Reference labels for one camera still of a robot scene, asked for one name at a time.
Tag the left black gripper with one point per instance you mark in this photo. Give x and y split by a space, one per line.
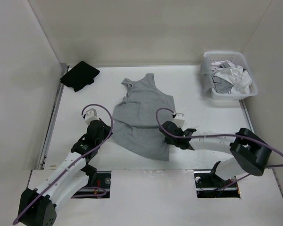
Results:
107 129

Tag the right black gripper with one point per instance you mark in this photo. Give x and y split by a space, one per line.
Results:
169 141

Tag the grey tank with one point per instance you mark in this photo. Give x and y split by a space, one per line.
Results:
222 86
136 120

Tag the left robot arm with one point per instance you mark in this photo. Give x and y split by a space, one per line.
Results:
39 206

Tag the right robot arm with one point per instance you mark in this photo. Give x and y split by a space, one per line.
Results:
246 156

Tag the folded black tank top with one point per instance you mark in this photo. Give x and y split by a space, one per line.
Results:
80 76

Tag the grey tank top in basket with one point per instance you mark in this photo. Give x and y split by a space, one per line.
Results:
222 86

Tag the white tank top in basket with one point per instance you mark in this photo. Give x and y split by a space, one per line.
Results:
235 74

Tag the grey cloth over basket rim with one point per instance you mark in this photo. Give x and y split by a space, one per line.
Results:
206 75

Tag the white plastic laundry basket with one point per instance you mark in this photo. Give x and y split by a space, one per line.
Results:
236 58

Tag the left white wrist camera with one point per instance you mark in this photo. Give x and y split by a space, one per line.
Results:
90 115

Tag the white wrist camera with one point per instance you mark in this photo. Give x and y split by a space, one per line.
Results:
90 115
178 119

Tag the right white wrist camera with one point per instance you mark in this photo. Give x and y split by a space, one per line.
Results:
178 119

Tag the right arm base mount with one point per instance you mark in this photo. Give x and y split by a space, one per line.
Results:
211 186

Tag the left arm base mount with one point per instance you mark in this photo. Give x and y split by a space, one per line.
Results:
98 188

